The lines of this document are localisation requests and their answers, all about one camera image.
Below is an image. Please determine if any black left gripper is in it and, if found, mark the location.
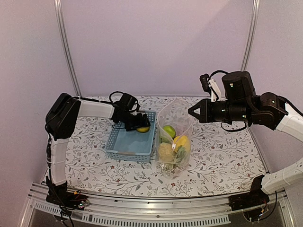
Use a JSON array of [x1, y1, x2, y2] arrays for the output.
[[119, 111, 151, 132]]

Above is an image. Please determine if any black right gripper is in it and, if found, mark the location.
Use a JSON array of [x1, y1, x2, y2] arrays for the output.
[[188, 98, 251, 122]]

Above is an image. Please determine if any yellow lemon toy top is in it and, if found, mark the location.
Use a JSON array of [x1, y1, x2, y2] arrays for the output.
[[136, 127, 150, 133]]

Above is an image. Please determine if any yellow lemon toy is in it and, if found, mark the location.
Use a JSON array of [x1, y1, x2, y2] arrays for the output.
[[173, 135, 191, 153], [136, 127, 150, 133]]

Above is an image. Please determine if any blue plastic basket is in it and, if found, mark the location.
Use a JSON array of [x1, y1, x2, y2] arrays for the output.
[[105, 111, 157, 162]]

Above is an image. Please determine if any clear zip top bag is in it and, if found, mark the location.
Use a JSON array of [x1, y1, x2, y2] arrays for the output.
[[156, 98, 193, 179]]

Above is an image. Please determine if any white radish toy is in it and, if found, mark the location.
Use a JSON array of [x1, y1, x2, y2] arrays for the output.
[[174, 146, 187, 165]]

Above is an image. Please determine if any pale yellow round toy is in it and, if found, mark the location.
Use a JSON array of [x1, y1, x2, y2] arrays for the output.
[[158, 143, 174, 163]]

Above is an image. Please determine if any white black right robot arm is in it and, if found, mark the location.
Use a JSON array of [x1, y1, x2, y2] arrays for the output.
[[188, 71, 303, 141]]

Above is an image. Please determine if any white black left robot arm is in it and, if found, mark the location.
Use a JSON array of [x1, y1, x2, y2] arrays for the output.
[[45, 93, 151, 205]]

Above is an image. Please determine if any floral pattern table mat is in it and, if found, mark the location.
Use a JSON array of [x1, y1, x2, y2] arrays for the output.
[[44, 95, 272, 198]]

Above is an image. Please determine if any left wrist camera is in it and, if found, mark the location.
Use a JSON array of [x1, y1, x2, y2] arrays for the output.
[[118, 93, 140, 113]]

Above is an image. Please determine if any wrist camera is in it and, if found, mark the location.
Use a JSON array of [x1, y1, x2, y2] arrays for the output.
[[199, 74, 222, 102], [118, 93, 140, 113]]

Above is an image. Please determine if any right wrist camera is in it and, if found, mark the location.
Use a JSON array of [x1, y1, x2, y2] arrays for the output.
[[199, 74, 222, 102]]

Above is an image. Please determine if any front aluminium rail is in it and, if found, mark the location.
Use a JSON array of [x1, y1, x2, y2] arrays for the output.
[[20, 183, 296, 227]]

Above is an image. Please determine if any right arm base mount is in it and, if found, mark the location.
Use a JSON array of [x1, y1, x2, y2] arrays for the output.
[[228, 192, 270, 222]]

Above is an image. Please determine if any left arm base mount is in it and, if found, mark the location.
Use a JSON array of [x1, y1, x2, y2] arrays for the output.
[[46, 190, 90, 210]]

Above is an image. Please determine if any right aluminium frame post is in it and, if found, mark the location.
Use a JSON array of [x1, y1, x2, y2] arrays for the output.
[[241, 0, 260, 71]]

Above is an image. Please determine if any aluminium frame post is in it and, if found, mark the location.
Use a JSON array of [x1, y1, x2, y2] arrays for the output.
[[241, 0, 260, 71], [53, 0, 82, 97]]

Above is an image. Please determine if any left aluminium frame post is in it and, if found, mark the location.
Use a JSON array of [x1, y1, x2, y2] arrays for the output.
[[53, 0, 82, 97]]

